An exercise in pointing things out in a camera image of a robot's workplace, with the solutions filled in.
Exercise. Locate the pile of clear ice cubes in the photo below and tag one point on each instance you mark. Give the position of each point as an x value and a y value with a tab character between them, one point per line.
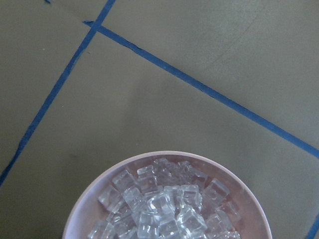
166	200

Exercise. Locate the pink bowl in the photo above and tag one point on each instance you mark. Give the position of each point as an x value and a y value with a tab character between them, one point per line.
87	209

